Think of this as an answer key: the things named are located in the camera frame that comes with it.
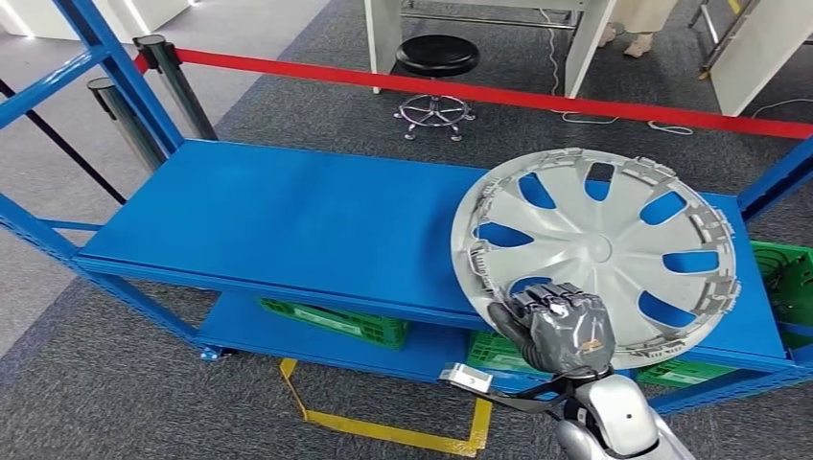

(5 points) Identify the grey plastic wheel cover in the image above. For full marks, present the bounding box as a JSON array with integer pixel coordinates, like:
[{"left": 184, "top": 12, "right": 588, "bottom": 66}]
[{"left": 451, "top": 148, "right": 741, "bottom": 371}]

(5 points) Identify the blue metal shelf rack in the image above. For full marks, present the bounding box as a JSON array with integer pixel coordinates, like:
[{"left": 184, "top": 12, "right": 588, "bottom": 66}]
[{"left": 0, "top": 0, "right": 813, "bottom": 417}]

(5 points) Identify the green plastic crate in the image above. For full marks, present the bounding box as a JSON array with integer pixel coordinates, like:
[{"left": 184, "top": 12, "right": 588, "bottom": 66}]
[
  {"left": 749, "top": 240, "right": 813, "bottom": 351},
  {"left": 466, "top": 330, "right": 554, "bottom": 377},
  {"left": 259, "top": 298, "right": 409, "bottom": 352},
  {"left": 635, "top": 358, "right": 738, "bottom": 390}
]

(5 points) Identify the red barrier belt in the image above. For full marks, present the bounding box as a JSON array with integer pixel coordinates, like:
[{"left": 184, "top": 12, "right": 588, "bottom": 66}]
[{"left": 133, "top": 48, "right": 813, "bottom": 141}]

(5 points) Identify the black round stool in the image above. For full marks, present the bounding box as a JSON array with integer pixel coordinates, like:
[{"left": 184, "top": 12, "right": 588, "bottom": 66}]
[{"left": 393, "top": 34, "right": 481, "bottom": 143}]

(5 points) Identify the chrome stanchion with red belt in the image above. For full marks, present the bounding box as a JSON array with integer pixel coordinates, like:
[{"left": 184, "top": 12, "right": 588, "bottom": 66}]
[{"left": 133, "top": 33, "right": 220, "bottom": 142}]

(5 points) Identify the person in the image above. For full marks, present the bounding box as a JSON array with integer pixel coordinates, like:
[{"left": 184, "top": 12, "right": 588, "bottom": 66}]
[{"left": 596, "top": 0, "right": 681, "bottom": 59}]

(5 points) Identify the black barrier belt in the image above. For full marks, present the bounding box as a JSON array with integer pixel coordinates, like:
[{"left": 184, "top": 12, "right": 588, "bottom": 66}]
[{"left": 0, "top": 79, "right": 128, "bottom": 206}]

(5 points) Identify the metal step ladder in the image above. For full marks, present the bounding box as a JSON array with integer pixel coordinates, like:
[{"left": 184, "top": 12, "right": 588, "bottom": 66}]
[{"left": 687, "top": 0, "right": 761, "bottom": 81}]

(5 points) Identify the white desk side panel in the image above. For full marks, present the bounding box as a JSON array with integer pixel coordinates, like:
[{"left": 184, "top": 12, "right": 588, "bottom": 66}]
[{"left": 708, "top": 0, "right": 813, "bottom": 118}]

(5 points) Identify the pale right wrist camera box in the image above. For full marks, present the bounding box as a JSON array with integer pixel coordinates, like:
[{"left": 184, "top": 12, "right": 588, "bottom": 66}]
[{"left": 438, "top": 362, "right": 494, "bottom": 395}]

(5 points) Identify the white desk frame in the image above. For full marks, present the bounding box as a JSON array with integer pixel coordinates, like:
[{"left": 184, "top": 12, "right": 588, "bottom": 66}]
[{"left": 362, "top": 0, "right": 618, "bottom": 99}]

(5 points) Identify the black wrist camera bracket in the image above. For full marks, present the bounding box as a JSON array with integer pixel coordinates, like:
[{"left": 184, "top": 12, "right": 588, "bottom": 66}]
[{"left": 476, "top": 373, "right": 576, "bottom": 415}]

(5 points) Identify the white floor cable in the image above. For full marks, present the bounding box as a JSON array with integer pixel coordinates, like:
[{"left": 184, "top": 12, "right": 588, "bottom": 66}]
[
  {"left": 749, "top": 98, "right": 813, "bottom": 120},
  {"left": 538, "top": 7, "right": 695, "bottom": 136}
]

